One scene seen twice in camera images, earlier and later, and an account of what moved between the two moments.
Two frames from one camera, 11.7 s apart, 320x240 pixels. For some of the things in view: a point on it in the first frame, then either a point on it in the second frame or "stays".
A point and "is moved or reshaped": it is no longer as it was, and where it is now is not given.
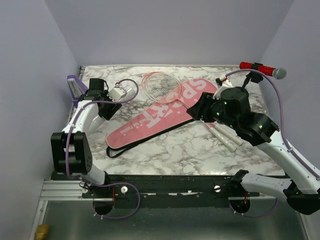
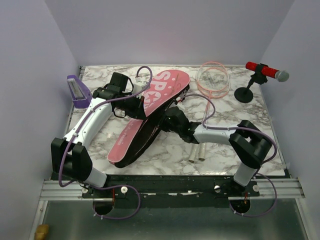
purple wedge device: [76, 88] stays
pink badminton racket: [165, 88] -> [212, 77]
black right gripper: [203, 106] -> [162, 125]
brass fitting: [41, 232] stays
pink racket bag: [173, 113] is moved or reshaped
